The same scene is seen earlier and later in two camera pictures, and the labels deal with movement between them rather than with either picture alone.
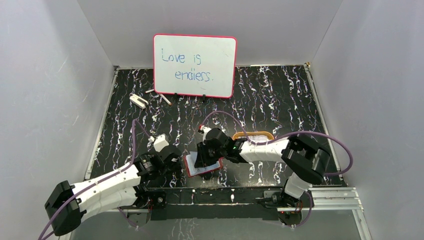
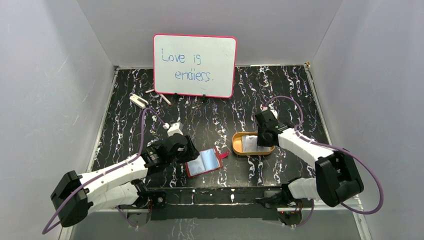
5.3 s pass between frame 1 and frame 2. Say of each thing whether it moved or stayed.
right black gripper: moved
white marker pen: stayed
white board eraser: stayed
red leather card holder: stayed
